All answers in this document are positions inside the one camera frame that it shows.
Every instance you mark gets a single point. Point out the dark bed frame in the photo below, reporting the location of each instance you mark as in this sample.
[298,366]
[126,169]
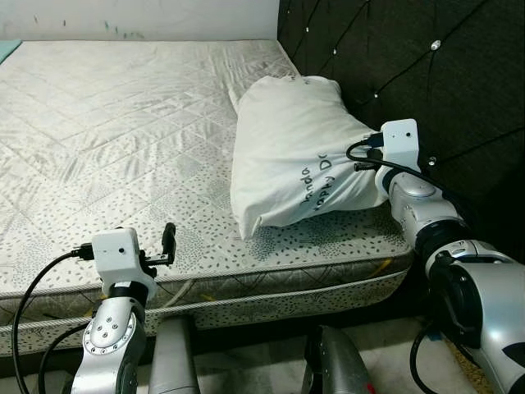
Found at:
[394,308]

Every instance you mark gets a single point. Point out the dark grey tufted headboard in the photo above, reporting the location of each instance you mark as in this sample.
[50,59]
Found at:
[459,82]

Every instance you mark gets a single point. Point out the white printed pillow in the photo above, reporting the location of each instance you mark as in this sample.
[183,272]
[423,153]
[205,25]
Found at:
[287,148]

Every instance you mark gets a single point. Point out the silver robot leg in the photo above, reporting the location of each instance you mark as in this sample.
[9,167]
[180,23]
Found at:
[174,361]
[336,365]

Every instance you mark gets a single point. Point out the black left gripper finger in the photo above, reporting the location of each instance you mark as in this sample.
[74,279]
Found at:
[169,244]

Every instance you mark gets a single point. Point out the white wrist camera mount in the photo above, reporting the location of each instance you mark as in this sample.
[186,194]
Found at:
[400,139]
[115,250]

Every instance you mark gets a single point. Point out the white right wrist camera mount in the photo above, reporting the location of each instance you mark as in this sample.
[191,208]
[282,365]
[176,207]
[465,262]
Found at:
[400,139]

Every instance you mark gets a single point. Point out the silver right robot leg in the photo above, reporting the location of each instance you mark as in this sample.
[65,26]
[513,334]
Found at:
[336,365]

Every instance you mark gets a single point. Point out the white quilted mattress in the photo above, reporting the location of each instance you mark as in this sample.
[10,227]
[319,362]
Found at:
[123,123]

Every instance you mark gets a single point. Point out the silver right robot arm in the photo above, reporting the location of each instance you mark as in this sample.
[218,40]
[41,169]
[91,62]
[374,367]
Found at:
[484,304]

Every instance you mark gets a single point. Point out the silver left robot leg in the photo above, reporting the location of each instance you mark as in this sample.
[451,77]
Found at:
[174,361]

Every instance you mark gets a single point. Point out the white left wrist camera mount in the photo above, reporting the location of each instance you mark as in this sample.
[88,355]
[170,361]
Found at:
[115,250]

